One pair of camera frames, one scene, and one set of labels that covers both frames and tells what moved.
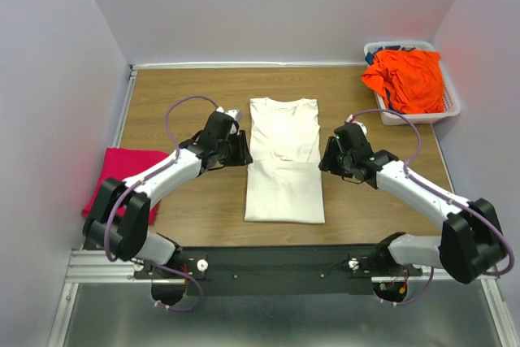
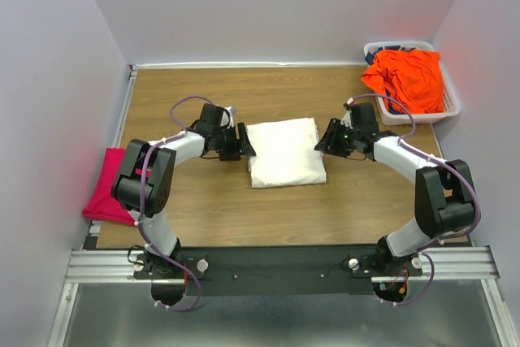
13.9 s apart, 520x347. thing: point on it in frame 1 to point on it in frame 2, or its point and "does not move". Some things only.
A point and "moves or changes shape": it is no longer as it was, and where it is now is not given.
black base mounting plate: (280, 271) does not move
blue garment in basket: (370, 55) does not move
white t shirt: (284, 180) moves or changes shape
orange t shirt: (413, 80) does not move
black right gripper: (327, 160) to (327, 141)
